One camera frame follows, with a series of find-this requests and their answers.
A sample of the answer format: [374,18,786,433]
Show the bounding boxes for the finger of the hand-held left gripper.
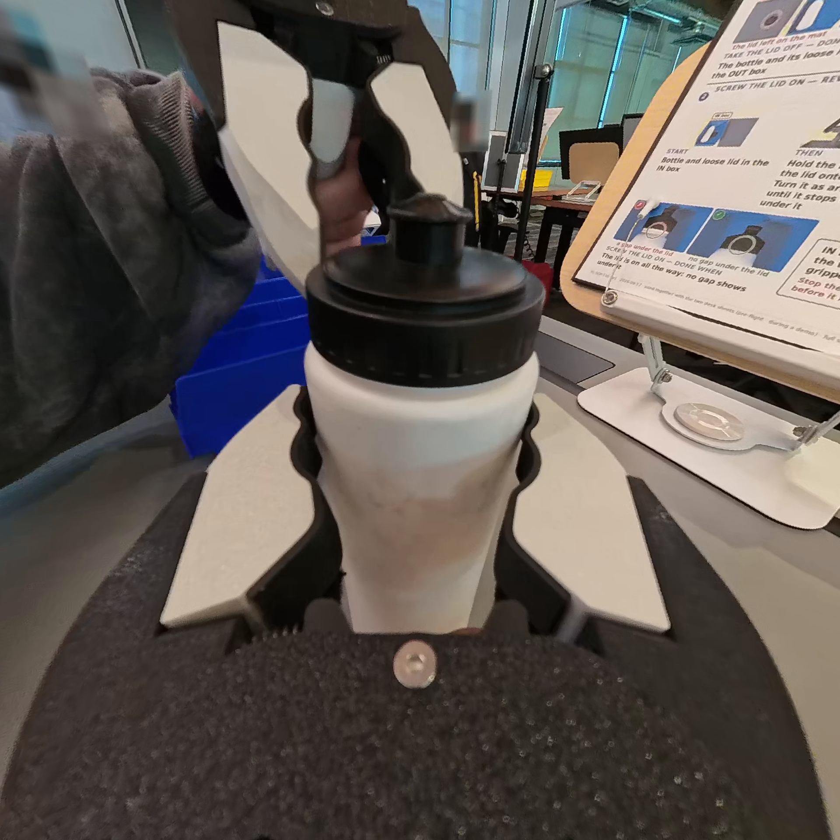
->
[217,20,324,293]
[367,62,465,206]

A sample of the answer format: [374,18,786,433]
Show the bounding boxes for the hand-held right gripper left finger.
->
[159,386,345,632]

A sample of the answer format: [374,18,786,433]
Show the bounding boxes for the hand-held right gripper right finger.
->
[494,392,673,642]

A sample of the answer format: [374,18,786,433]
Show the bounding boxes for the blue plastic bin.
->
[171,252,315,459]

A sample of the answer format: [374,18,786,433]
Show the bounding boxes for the white plastic bottle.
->
[304,341,541,634]

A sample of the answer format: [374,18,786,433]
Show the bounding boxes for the black bottle lid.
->
[305,192,547,387]

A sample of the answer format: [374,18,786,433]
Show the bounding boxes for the person's left forearm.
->
[0,69,263,488]

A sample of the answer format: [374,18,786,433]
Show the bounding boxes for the person's left hand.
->
[315,141,379,260]

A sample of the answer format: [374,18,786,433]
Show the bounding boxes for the black tripod pole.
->
[521,62,553,260]

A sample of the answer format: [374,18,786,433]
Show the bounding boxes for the white document stand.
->
[577,335,840,531]

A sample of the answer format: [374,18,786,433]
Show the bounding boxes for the wooden desk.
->
[482,187,595,263]

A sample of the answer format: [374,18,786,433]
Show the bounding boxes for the wooden clipboard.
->
[561,42,840,404]

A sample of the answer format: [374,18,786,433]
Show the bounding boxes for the instruction sheet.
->
[574,0,840,345]

